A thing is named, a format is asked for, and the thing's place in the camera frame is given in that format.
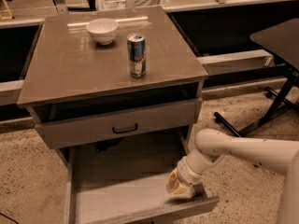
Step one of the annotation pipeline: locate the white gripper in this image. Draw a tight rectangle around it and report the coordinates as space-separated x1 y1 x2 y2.
165 156 203 196

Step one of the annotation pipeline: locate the grey drawer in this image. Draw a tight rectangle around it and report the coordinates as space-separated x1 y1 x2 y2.
64 133 219 224
36 98 202 149

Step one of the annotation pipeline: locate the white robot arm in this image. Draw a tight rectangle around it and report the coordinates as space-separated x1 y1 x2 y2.
166 129 299 224

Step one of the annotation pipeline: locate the grey drawer cabinet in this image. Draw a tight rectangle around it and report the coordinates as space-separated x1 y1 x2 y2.
17 6 209 161

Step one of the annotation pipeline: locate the blue silver drink can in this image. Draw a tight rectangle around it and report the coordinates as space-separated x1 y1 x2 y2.
127 33 146 78

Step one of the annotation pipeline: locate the white ceramic bowl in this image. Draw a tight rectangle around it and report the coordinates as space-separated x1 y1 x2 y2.
86 19 119 45

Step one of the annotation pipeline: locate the black cable on floor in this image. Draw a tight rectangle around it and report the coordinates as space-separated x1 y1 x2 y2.
0 212 20 224

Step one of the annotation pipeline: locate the wire mesh basket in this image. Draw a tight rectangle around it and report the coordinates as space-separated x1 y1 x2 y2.
97 0 167 10

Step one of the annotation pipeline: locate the yellow wooden frame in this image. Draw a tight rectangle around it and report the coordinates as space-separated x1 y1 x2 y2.
0 0 13 21

